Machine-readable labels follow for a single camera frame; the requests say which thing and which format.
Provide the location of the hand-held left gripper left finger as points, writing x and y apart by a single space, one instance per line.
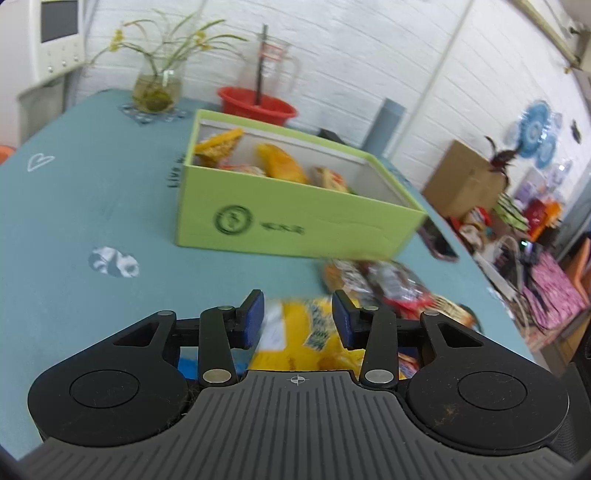
253 318

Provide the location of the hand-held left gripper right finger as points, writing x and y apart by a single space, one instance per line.
344 321

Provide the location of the red clear snack packets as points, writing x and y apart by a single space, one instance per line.
397 281

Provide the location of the green cardboard box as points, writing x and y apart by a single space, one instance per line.
300 226

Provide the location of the small orange snack packet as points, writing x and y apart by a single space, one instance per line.
344 277

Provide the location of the blue snack packet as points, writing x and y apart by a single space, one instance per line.
189 364

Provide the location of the smartphone in red case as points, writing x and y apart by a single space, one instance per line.
438 240

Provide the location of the red white snack packet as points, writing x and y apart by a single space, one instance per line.
242 170

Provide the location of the plain yellow snack packet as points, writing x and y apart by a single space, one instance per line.
281 164

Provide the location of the printed fabric pouch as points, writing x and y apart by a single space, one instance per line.
473 226

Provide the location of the white power strip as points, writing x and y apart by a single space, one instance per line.
501 277

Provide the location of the orange yellow chip packet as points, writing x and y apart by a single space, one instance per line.
217 145

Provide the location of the brown cardboard box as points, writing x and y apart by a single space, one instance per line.
461 180

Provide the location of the teal tablecloth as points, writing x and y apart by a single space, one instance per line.
92 207

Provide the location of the pink printed blanket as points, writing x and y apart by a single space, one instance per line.
551 290

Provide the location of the red plastic basket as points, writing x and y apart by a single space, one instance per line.
240 104

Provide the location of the purple leaf plant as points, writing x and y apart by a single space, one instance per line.
501 159

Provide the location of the dark lace coaster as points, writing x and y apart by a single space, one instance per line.
138 116

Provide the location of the yellow flower plant in vase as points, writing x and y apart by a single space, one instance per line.
157 87

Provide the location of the glass pitcher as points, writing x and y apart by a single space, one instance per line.
277 64

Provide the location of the small blue paper fan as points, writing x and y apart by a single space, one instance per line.
547 150

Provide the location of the large blue paper fan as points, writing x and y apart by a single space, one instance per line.
531 129

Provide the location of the white appliance with screen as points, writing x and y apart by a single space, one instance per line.
57 41

